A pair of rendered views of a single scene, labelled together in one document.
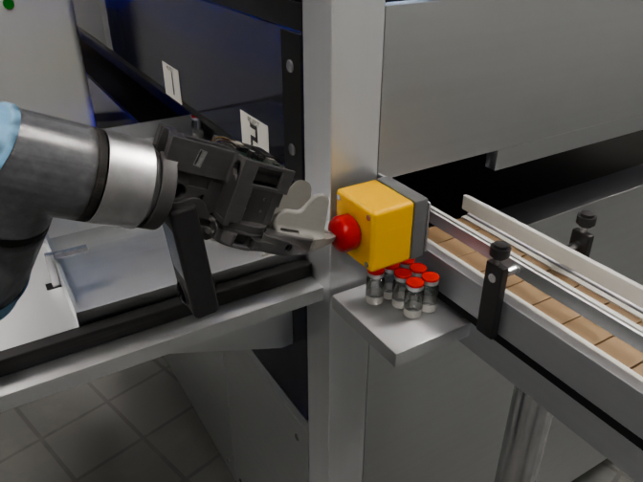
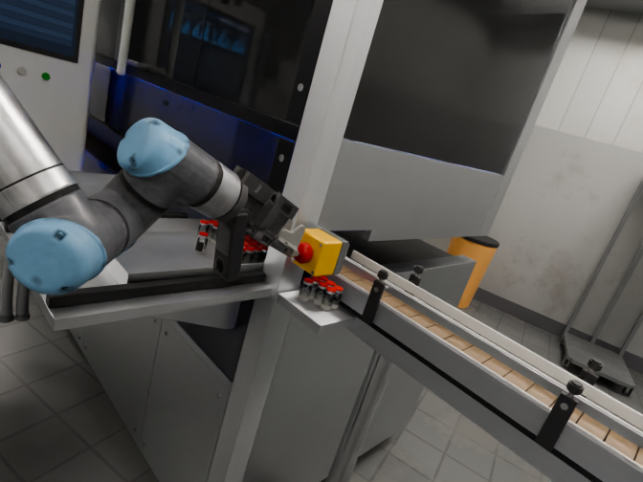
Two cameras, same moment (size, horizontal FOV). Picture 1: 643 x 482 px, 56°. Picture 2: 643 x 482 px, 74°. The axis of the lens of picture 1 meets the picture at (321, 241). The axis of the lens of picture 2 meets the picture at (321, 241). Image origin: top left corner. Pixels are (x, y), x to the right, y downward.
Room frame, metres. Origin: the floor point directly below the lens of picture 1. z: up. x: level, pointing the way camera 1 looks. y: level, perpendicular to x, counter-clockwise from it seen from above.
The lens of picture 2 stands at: (-0.16, 0.19, 1.26)
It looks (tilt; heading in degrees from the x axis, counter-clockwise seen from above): 17 degrees down; 341
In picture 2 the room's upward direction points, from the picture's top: 17 degrees clockwise
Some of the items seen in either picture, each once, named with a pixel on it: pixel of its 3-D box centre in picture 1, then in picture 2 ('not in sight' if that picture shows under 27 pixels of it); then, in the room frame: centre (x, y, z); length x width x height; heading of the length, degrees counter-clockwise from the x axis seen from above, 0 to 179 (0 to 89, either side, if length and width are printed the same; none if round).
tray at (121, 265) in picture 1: (187, 237); (184, 248); (0.73, 0.19, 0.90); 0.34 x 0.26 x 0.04; 121
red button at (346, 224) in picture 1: (348, 231); (304, 252); (0.57, -0.03, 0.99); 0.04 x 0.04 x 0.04; 31
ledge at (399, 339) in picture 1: (409, 311); (321, 308); (0.60, -0.11, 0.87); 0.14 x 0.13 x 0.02; 121
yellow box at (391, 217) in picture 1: (378, 223); (319, 251); (0.59, -0.06, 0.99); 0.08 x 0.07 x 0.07; 121
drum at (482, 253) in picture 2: not in sight; (463, 268); (2.81, -2.13, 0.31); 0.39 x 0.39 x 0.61
